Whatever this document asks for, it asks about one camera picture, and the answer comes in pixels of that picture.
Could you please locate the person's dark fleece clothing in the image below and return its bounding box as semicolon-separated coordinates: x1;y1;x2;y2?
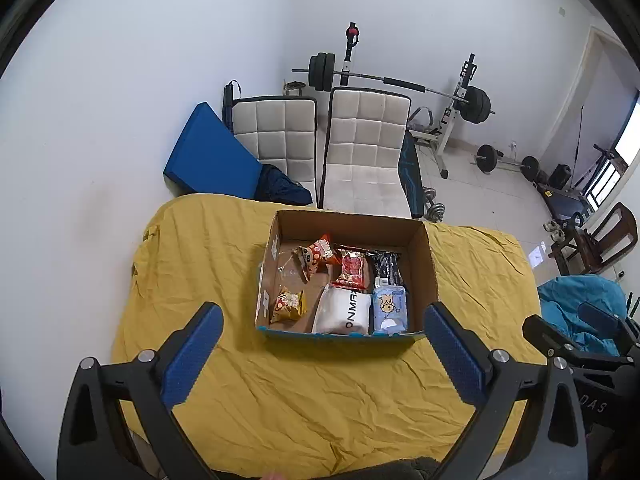
215;456;441;480

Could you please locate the window with railing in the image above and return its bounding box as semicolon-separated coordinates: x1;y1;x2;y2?
582;132;640;211

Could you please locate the light blue tissue pack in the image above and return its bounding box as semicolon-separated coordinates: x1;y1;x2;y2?
371;282;409;335

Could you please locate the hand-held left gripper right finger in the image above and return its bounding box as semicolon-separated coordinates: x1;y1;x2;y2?
423;302;588;480

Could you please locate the teal blanket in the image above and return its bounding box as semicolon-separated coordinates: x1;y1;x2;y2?
536;275;640;361

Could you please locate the red snack packet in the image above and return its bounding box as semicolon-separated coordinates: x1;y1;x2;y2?
330;245;373;291

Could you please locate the black speaker box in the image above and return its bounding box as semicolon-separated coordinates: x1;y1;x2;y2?
548;164;572;190

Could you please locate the short barbell with black plates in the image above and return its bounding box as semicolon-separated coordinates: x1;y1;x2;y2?
471;144;541;181

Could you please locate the white padded chair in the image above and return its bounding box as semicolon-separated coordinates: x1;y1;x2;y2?
318;87;413;219
231;96;319;208

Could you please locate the white barbell rack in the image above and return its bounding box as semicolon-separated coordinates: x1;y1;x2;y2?
340;22;478;180

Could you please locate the dark wooden chair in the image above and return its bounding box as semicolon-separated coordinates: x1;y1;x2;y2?
548;202;638;276

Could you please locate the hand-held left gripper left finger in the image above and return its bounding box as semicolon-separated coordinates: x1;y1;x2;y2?
56;302;224;480

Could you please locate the cardboard box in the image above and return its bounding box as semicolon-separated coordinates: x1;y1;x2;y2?
255;208;441;347

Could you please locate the black foil packet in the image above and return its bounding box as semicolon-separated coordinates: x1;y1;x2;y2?
367;251;402;286

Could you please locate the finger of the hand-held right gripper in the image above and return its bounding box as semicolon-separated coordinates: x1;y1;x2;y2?
579;302;640;346
522;314;628;368

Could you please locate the dark blue cloth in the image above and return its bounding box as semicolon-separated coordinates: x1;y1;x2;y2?
252;163;313;206

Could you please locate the black folded pole tool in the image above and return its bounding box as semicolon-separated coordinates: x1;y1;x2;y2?
221;80;243;133

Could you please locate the orange panda snack packet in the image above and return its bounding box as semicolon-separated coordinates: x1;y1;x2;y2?
292;234;341;283

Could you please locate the blue foam mat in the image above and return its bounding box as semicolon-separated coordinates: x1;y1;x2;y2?
163;102;263;200

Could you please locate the black treadmill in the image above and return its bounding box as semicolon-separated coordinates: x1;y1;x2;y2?
537;180;596;221

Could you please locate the long barbell with black plates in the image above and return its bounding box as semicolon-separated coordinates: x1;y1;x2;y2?
291;52;497;124

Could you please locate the white tissue pack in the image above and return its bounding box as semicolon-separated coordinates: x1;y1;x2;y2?
311;283;373;336

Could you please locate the grey curved handle bar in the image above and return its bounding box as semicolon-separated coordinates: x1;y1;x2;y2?
417;106;446;133

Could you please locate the black weight bench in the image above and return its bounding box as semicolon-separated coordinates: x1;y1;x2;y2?
398;130;426;219

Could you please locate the yellow tablecloth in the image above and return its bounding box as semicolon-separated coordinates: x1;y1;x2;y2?
111;192;546;478

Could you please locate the small yellow snack packet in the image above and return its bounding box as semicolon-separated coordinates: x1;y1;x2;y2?
270;286;307;324

